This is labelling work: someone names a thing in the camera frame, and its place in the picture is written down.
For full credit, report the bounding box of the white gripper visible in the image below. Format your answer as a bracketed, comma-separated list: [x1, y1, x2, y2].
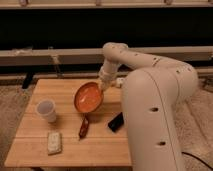
[99, 67, 115, 91]

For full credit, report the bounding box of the orange ceramic bowl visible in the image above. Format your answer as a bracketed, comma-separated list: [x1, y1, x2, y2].
[74, 82, 103, 113]

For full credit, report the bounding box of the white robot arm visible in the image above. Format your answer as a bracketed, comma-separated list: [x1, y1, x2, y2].
[99, 43, 198, 171]

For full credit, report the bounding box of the white packet at table back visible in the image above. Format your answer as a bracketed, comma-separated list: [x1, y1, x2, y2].
[115, 78, 124, 88]

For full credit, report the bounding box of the black rectangular device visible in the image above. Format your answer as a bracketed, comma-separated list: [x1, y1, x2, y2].
[108, 113, 124, 132]

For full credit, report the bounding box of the red chili pepper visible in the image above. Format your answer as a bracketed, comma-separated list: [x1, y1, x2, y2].
[79, 116, 89, 139]

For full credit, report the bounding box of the wooden table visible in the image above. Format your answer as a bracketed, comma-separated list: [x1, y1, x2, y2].
[5, 79, 131, 167]

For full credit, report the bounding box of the white wrapped snack bar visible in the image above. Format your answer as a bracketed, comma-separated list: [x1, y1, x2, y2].
[47, 132, 62, 155]

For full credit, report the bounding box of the long grey rail beam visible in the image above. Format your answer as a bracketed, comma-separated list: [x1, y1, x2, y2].
[0, 46, 213, 66]

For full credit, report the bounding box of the black cable on floor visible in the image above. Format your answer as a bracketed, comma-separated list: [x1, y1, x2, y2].
[181, 151, 213, 171]

